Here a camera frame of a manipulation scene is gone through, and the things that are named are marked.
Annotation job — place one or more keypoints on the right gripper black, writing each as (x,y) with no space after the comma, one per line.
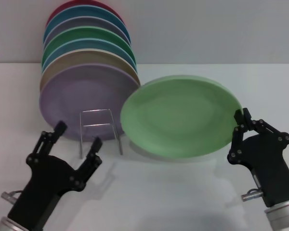
(267,168)

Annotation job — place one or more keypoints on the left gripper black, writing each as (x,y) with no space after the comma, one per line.
(45,183)

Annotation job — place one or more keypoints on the light green plate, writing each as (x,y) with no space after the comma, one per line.
(178,118)

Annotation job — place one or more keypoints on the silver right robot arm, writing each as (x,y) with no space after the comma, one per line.
(284,216)

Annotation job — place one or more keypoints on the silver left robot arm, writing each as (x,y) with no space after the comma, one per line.
(7,225)

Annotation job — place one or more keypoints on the lilac purple plate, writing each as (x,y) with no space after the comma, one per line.
(72,93)

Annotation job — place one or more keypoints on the beige plate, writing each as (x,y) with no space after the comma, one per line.
(74,59)

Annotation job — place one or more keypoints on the light blue plate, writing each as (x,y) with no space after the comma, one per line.
(86,44)

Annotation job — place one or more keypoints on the dark green plate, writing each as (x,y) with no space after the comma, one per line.
(86,33)

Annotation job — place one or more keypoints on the grey lavender plate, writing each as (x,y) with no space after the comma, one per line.
(86,22)

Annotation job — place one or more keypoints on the maroon plate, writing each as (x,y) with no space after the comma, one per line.
(53,12)

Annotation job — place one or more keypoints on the teal blue plate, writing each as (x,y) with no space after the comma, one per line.
(86,12)

